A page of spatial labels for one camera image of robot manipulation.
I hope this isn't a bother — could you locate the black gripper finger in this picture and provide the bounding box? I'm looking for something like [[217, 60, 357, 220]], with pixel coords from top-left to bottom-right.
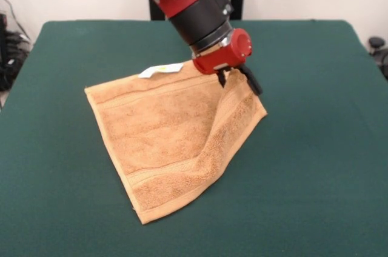
[[238, 64, 263, 96], [216, 68, 233, 88]]

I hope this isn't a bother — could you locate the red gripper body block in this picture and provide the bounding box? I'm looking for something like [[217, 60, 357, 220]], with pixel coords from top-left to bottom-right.
[[192, 28, 253, 76]]

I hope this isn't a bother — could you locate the tan terry towel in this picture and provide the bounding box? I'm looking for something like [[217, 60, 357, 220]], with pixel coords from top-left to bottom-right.
[[84, 59, 268, 225]]

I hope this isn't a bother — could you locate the dark green table cloth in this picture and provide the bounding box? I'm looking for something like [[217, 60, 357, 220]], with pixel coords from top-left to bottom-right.
[[0, 19, 388, 257]]

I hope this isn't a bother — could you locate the grey office chair base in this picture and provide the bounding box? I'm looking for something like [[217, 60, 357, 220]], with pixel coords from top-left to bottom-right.
[[368, 36, 388, 81]]

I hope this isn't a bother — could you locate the black equipment pile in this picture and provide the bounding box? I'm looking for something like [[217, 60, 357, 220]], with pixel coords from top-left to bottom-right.
[[0, 13, 33, 93]]

